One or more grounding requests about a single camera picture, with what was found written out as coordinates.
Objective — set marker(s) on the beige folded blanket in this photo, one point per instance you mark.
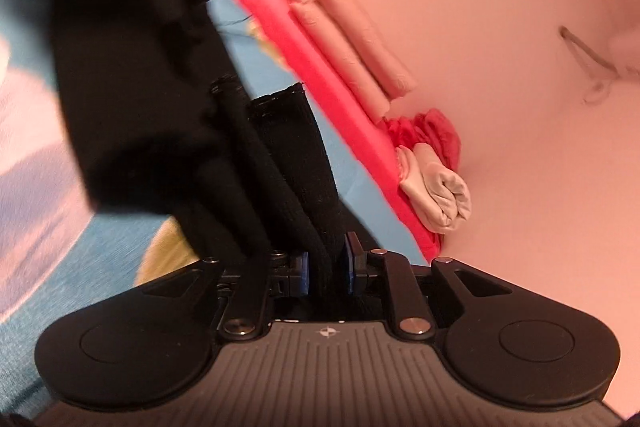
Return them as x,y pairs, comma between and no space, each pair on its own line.
442,197

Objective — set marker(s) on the blue floral bed sheet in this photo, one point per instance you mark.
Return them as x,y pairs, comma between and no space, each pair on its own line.
50,307

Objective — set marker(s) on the black pants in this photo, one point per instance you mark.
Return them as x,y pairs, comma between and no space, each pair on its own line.
140,107

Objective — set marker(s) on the red bed sheet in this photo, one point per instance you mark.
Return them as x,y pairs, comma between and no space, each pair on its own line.
310,72

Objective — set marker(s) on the red crumpled cloth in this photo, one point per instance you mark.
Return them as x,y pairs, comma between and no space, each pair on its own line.
432,132

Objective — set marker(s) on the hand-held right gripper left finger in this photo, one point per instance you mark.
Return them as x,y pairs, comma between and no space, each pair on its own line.
300,276

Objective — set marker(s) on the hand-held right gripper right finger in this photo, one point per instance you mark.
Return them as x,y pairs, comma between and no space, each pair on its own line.
350,268

